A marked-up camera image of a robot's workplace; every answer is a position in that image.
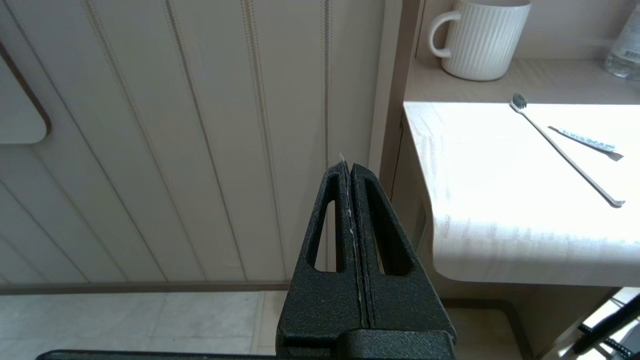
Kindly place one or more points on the white brown-edged wall panel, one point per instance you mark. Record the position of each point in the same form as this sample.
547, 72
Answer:
15, 110

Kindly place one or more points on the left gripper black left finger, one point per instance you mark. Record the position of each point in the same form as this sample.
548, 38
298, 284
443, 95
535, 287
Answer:
320, 310

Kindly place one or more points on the white ribbed mug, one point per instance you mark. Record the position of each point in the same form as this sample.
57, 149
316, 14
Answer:
485, 45

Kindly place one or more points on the small clear water bottle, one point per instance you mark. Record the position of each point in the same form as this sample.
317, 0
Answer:
627, 55

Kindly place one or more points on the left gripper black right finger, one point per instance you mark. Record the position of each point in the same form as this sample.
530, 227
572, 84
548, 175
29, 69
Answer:
400, 305

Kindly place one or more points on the small white toothpaste tube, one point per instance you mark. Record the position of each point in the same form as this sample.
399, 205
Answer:
587, 142

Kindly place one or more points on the white toothbrush dark bristles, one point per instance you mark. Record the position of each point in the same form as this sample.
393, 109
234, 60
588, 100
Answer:
565, 155

